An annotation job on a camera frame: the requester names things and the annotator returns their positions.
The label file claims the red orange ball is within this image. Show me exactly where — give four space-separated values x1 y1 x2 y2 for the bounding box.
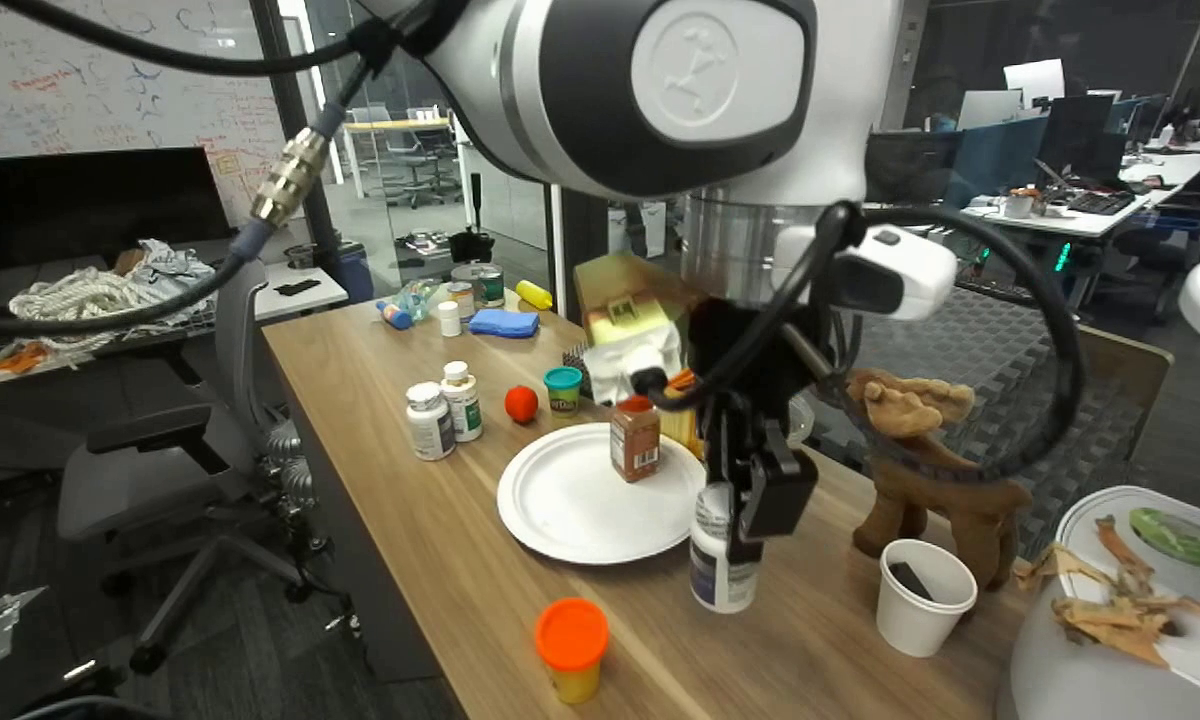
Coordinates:
502 383 538 424

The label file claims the teal lid small tub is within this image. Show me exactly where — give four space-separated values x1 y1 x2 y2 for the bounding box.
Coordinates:
543 364 583 413

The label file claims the blue sponge cloth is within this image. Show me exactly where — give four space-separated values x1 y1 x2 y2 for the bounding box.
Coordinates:
468 309 538 339

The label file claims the pile of white rope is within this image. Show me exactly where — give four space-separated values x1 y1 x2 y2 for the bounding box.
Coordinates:
5 232 224 361

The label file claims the white paper cup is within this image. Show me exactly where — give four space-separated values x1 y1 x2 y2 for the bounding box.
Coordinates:
875 540 981 658

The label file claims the yellow mustard bottle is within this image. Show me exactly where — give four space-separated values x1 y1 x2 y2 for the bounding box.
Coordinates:
514 279 557 313

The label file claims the spice jar orange lid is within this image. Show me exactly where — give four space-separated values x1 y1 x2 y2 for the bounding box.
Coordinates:
609 395 660 480

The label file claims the yellow tea bag box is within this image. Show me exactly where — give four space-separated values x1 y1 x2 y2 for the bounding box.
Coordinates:
570 258 688 410

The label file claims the grey office chair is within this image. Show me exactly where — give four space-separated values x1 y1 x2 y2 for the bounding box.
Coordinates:
54 265 317 678

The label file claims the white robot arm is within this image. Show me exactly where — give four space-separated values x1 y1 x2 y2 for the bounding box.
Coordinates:
355 0 906 545

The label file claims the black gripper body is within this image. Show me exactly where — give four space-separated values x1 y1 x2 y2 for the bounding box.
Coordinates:
688 302 817 450

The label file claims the small white jar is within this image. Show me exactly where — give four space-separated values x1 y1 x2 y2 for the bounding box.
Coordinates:
436 302 458 339

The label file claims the white pill bottle green label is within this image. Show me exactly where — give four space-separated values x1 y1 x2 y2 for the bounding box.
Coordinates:
440 361 482 442

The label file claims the white paper plate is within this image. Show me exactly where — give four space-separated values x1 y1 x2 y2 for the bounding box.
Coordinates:
496 424 703 567

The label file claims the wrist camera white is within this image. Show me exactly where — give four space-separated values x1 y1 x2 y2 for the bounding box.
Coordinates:
817 226 959 322

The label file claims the white pill bottle front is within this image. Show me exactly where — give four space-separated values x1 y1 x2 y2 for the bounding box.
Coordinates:
405 381 453 462

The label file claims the white pill bottle blue label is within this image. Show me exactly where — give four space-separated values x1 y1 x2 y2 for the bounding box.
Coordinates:
688 484 759 616

